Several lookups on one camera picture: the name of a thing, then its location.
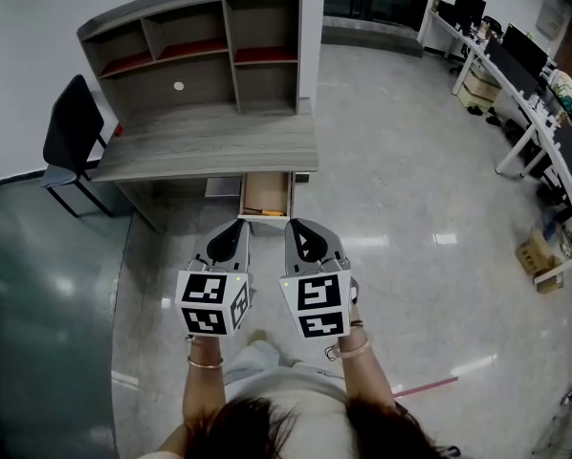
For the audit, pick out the plain cardboard box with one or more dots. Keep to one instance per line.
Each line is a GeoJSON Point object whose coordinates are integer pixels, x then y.
{"type": "Point", "coordinates": [550, 282]}

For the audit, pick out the long white office desk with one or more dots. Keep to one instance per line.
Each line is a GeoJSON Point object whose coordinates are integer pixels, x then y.
{"type": "Point", "coordinates": [520, 108]}

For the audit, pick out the printed cardboard box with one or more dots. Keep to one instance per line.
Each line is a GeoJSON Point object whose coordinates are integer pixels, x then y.
{"type": "Point", "coordinates": [532, 254]}

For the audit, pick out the small red object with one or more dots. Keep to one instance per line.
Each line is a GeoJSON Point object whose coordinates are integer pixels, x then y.
{"type": "Point", "coordinates": [117, 130]}

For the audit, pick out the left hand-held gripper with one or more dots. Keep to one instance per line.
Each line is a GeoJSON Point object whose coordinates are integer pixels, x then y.
{"type": "Point", "coordinates": [204, 299]}

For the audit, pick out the person's left forearm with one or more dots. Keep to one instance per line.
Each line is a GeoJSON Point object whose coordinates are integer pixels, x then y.
{"type": "Point", "coordinates": [202, 390]}

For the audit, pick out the stack of pale cartons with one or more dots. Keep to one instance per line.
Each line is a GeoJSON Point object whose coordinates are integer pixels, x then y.
{"type": "Point", "coordinates": [479, 86]}

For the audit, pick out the patterned white cloth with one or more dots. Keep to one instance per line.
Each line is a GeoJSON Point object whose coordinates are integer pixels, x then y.
{"type": "Point", "coordinates": [567, 91]}

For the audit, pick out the wooden desk drawer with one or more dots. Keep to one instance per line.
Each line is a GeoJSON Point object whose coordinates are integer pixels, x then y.
{"type": "Point", "coordinates": [265, 191]}

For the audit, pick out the black chair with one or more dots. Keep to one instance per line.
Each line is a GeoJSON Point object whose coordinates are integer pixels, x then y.
{"type": "Point", "coordinates": [71, 132]}

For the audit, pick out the grey door step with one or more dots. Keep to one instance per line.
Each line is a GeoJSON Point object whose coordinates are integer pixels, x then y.
{"type": "Point", "coordinates": [372, 41]}

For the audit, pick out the person's white shirt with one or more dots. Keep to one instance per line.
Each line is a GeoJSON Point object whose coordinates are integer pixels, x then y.
{"type": "Point", "coordinates": [286, 399]}

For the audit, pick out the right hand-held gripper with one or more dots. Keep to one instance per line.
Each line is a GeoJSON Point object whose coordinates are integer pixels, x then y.
{"type": "Point", "coordinates": [317, 304]}

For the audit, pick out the white wall panel box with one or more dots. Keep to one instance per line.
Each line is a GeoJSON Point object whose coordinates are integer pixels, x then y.
{"type": "Point", "coordinates": [551, 19]}

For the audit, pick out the person's beige shoe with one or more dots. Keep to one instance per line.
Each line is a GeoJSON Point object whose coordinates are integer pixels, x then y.
{"type": "Point", "coordinates": [257, 336]}

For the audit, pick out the pale pink bangle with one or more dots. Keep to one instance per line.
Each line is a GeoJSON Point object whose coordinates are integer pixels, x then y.
{"type": "Point", "coordinates": [355, 349]}

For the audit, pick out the person's light grey trousers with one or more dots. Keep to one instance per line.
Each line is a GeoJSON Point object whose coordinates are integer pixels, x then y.
{"type": "Point", "coordinates": [262, 356]}

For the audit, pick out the grey wooden shelf hutch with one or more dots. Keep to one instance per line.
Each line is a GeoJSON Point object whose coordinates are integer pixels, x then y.
{"type": "Point", "coordinates": [190, 84]}

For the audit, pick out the black computer monitor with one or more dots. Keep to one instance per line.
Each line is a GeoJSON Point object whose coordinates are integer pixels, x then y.
{"type": "Point", "coordinates": [470, 7]}
{"type": "Point", "coordinates": [525, 48]}

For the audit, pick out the person's right forearm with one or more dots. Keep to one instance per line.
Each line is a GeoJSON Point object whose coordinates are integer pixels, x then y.
{"type": "Point", "coordinates": [365, 376]}

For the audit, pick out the black wrist band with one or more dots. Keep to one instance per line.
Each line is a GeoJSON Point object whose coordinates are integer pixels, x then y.
{"type": "Point", "coordinates": [358, 323]}

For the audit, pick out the red floor tape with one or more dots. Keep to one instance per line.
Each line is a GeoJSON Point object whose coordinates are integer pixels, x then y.
{"type": "Point", "coordinates": [424, 386]}

